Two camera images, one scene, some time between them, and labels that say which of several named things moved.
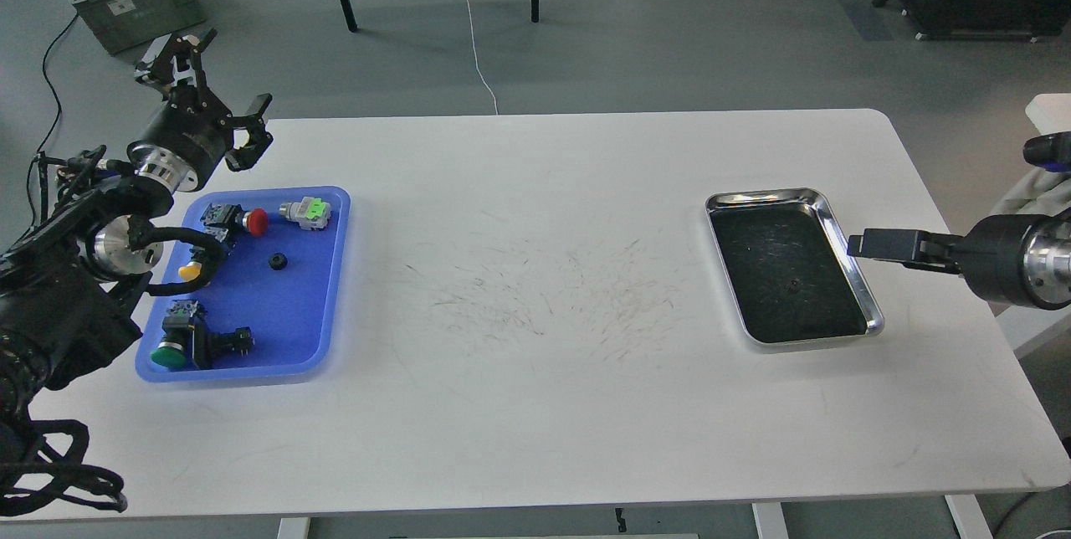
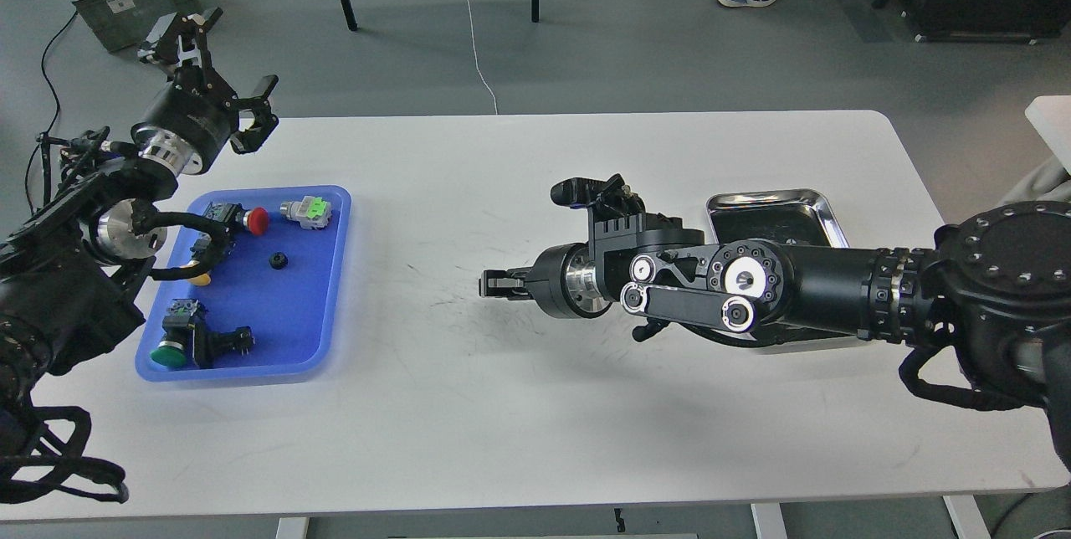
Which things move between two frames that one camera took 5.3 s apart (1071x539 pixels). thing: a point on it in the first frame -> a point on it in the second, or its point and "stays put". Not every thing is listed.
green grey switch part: [313, 213] stays put
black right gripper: [1022, 259] -> [564, 283]
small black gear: [278, 261] stays put
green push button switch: [187, 341] stays put
